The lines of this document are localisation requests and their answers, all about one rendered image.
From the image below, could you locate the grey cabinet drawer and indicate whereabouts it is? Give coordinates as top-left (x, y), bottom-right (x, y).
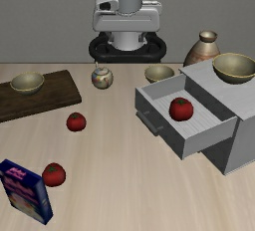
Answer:
top-left (133, 73), bottom-right (239, 160)

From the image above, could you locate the grey cabinet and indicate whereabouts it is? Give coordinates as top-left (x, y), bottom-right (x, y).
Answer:
top-left (178, 58), bottom-right (255, 176)

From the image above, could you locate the red tomato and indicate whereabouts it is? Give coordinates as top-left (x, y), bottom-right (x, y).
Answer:
top-left (66, 112), bottom-right (88, 132)
top-left (168, 97), bottom-right (195, 122)
top-left (41, 162), bottom-right (67, 188)

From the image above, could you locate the brown ceramic vase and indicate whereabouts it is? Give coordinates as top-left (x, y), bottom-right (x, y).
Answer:
top-left (182, 30), bottom-right (222, 68)

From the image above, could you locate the dark brown wooden board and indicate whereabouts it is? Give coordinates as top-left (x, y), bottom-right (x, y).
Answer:
top-left (0, 69), bottom-right (83, 124)

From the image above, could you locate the small beige bowl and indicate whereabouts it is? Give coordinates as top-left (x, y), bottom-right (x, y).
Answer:
top-left (143, 64), bottom-right (176, 85)
top-left (9, 71), bottom-right (46, 97)

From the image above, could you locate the blue carton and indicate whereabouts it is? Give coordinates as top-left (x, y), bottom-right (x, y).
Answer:
top-left (0, 158), bottom-right (55, 226)

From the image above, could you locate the white patterned teapot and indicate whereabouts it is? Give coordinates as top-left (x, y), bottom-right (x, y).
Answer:
top-left (91, 61), bottom-right (115, 91)

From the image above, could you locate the large beige bowl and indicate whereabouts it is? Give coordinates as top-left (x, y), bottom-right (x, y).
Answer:
top-left (211, 52), bottom-right (255, 86)

